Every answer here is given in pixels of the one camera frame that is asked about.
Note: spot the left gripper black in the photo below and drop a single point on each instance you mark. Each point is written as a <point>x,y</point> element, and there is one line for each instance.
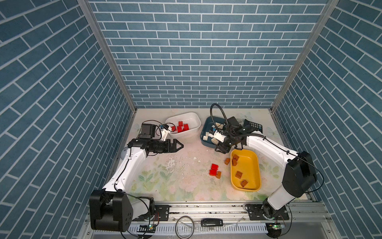
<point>172,146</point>

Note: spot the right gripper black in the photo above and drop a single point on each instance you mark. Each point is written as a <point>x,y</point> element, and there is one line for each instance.
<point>222,148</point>

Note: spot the brown lego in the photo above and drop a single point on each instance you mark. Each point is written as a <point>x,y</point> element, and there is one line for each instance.
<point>238,174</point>

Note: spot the red lego cluster brick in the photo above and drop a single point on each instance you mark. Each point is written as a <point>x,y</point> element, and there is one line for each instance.
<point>213,170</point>

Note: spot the brown lego brick low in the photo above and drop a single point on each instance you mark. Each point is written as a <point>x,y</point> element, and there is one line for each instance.
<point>243,183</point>

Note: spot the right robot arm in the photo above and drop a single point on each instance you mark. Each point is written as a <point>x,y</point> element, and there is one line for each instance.
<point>299,171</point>

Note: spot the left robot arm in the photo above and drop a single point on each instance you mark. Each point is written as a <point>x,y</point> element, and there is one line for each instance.
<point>113,208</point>

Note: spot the black calculator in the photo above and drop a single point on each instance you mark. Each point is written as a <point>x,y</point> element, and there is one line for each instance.
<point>250,126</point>

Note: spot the white plastic bin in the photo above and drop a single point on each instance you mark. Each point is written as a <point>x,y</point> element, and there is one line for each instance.
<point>190,118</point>

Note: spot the teal plastic bin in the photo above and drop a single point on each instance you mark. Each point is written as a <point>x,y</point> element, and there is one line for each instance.
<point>205,134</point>

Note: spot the yellow plastic bin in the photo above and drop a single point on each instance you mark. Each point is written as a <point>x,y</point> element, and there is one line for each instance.
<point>248,164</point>

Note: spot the white dome timer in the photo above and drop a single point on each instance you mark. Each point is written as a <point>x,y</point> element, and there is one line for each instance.
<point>123,153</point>

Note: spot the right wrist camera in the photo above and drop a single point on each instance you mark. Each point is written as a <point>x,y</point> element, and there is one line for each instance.
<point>217,138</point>

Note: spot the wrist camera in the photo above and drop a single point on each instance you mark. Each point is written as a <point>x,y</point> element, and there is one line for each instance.
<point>217,138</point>
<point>165,130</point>

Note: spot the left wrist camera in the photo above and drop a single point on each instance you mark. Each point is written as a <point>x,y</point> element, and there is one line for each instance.
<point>165,130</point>

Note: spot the black remote on rail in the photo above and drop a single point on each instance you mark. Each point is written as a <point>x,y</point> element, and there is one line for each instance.
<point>211,222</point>

